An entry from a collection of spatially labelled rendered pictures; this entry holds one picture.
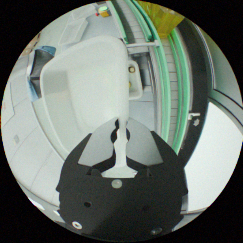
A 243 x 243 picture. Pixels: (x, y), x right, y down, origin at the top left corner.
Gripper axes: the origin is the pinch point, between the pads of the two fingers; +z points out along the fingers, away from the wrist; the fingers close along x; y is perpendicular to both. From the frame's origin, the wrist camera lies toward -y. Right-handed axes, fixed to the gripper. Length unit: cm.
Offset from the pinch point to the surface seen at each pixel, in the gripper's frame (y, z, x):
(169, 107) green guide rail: 3.9, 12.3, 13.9
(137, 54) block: -14.3, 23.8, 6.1
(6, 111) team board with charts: -39, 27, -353
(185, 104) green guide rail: 2.4, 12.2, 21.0
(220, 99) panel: -4.0, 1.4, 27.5
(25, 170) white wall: 153, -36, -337
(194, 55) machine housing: -19.6, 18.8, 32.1
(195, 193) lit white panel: 30.6, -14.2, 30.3
